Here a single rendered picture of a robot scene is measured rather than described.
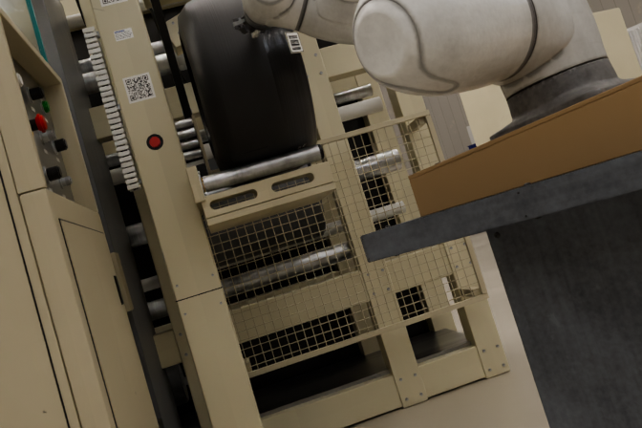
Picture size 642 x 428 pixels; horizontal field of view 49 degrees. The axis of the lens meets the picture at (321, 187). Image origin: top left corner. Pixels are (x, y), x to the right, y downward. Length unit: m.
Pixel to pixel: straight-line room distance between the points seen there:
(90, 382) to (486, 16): 0.91
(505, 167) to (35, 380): 0.88
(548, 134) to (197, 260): 1.25
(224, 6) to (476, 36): 1.17
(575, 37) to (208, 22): 1.11
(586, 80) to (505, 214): 0.25
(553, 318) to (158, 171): 1.27
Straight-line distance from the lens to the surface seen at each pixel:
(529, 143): 0.93
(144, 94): 2.03
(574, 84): 1.02
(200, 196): 1.86
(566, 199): 0.84
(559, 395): 1.06
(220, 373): 1.98
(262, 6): 1.45
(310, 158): 1.92
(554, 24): 1.01
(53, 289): 1.35
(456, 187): 0.98
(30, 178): 1.37
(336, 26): 1.49
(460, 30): 0.87
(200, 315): 1.96
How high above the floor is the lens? 0.66
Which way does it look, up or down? 4 degrees up
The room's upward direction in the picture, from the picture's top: 17 degrees counter-clockwise
